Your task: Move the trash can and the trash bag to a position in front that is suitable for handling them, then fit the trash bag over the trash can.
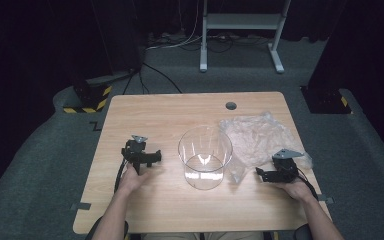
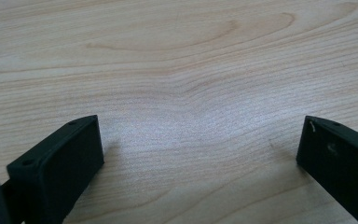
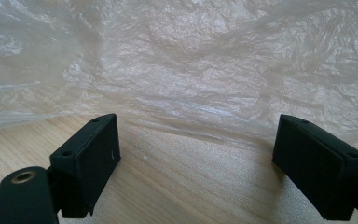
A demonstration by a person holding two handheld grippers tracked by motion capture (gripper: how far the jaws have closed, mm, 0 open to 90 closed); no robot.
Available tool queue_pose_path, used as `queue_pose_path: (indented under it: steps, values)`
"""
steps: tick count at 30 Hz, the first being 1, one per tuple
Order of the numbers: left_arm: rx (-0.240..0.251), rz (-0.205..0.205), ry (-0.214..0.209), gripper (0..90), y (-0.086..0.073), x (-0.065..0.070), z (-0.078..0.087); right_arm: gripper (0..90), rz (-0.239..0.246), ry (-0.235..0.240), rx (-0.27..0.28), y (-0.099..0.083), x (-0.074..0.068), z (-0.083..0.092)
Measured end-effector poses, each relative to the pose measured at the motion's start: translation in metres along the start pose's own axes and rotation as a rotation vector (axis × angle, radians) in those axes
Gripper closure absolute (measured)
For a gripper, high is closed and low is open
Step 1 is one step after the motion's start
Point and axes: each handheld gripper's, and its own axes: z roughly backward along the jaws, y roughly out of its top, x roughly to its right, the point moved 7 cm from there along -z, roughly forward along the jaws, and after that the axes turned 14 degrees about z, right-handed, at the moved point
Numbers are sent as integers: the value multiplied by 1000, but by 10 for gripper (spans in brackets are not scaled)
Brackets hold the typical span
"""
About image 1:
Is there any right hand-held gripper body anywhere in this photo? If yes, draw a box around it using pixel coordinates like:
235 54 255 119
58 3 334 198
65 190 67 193
263 148 305 184

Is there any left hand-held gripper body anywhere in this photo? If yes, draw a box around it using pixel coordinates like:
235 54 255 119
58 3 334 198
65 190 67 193
120 134 149 175

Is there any clear plastic bag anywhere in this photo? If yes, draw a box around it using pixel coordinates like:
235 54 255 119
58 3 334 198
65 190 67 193
219 111 314 185

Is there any clear glass bowl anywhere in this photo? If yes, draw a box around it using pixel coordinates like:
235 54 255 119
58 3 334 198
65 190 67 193
177 124 234 191

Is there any person's right hand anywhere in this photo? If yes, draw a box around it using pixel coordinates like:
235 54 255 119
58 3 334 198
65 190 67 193
273 179 316 204

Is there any person's left hand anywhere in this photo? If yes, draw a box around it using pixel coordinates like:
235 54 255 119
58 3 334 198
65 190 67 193
117 163 151 196

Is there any grey tape marker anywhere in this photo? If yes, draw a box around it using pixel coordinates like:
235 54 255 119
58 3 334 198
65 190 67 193
70 202 92 212
317 194 335 205

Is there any black yellow striped base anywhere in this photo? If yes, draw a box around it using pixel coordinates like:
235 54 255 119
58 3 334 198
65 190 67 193
300 85 353 115
62 78 113 114

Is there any dark curtain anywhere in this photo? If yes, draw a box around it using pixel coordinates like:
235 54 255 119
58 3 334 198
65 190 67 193
0 0 144 201
308 0 384 168

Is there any white metal stand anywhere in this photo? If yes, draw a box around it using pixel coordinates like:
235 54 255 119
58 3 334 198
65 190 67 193
199 0 293 74

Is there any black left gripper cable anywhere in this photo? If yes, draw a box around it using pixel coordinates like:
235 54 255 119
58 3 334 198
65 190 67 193
113 158 128 194

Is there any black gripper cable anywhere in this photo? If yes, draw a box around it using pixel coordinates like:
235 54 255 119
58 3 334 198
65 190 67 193
296 166 320 201
113 158 128 194

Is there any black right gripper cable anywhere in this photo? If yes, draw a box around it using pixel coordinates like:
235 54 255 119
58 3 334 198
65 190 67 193
296 166 320 201

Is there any black floor cable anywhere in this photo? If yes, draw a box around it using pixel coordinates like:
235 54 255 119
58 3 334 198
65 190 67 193
123 61 183 95

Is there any white floor cable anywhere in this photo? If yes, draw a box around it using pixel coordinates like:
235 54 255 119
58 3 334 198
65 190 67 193
145 0 204 52

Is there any bundle of black floor cables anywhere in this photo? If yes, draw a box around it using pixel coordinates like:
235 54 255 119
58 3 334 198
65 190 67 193
148 31 271 54

